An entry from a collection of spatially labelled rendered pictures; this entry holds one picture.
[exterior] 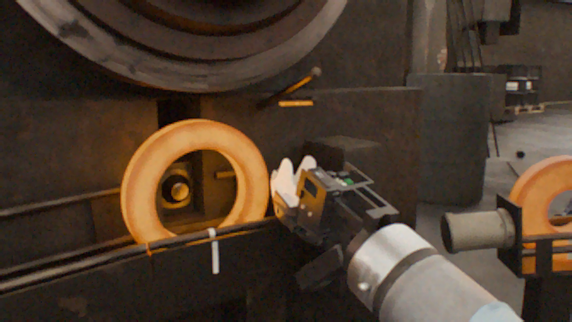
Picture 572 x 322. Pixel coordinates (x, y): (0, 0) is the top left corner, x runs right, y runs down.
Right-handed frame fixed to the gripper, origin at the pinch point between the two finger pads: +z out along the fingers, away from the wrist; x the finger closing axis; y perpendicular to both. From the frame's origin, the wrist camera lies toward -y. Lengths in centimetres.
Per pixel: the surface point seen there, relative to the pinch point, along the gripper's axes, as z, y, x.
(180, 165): 8.5, -0.6, 11.6
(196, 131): 0.0, 8.8, 13.3
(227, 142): -0.6, 7.2, 9.3
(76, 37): 1.1, 19.2, 25.9
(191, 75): 0.0, 15.7, 14.5
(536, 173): -18.7, 7.3, -30.4
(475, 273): 33, -90, -141
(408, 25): 284, -28, -331
